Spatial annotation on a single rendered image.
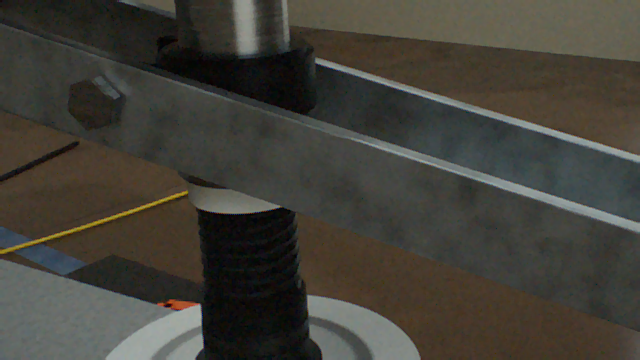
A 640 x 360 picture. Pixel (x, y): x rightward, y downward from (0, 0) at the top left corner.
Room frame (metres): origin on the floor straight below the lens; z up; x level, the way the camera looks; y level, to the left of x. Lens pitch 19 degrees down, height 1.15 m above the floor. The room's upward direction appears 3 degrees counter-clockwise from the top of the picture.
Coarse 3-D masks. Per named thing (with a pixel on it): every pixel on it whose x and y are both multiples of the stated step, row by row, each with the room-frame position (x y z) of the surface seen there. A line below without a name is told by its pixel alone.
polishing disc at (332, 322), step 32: (160, 320) 0.58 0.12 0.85; (192, 320) 0.58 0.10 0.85; (320, 320) 0.57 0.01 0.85; (352, 320) 0.57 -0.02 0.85; (384, 320) 0.57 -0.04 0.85; (128, 352) 0.54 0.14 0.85; (160, 352) 0.54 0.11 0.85; (192, 352) 0.54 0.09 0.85; (352, 352) 0.53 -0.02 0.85; (384, 352) 0.52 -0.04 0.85; (416, 352) 0.52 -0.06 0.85
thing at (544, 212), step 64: (0, 0) 0.62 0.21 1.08; (64, 0) 0.60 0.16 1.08; (128, 0) 0.60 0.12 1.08; (0, 64) 0.49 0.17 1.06; (64, 64) 0.48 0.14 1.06; (128, 64) 0.47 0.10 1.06; (320, 64) 0.55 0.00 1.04; (64, 128) 0.48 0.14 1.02; (128, 128) 0.47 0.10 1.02; (192, 128) 0.46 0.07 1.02; (256, 128) 0.44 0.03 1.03; (320, 128) 0.43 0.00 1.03; (384, 128) 0.54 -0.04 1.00; (448, 128) 0.52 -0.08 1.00; (512, 128) 0.51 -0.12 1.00; (256, 192) 0.44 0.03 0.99; (320, 192) 0.43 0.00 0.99; (384, 192) 0.42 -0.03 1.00; (448, 192) 0.41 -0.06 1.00; (512, 192) 0.40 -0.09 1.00; (576, 192) 0.50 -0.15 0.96; (448, 256) 0.41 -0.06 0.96; (512, 256) 0.40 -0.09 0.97; (576, 256) 0.39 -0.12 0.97
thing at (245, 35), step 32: (192, 0) 0.49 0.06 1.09; (224, 0) 0.48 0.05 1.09; (256, 0) 0.49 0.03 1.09; (192, 32) 0.49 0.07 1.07; (224, 32) 0.48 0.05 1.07; (256, 32) 0.48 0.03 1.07; (288, 32) 0.51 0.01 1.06; (160, 64) 0.48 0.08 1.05; (192, 64) 0.48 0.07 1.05; (224, 64) 0.47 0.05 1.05; (256, 64) 0.47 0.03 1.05; (288, 64) 0.48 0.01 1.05; (256, 96) 0.47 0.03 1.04; (288, 96) 0.48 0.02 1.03
